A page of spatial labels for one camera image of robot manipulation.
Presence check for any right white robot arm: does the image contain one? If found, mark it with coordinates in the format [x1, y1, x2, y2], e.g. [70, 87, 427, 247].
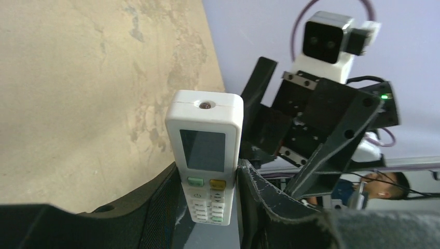
[241, 57, 398, 199]

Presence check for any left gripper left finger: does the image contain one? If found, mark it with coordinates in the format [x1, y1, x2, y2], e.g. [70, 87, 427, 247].
[1, 164, 181, 248]

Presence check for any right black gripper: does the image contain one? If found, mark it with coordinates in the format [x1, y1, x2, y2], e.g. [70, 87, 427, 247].
[240, 57, 400, 199]

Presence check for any aluminium frame rail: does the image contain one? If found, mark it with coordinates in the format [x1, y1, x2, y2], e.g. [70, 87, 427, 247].
[257, 156, 439, 178]

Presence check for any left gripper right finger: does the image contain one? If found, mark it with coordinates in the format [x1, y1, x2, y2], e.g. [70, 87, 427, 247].
[237, 159, 439, 248]

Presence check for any white remote control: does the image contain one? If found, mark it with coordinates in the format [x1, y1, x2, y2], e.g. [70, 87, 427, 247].
[165, 90, 243, 226]

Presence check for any person behind the rig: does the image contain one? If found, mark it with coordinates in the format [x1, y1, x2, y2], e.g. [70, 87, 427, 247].
[306, 171, 411, 208]

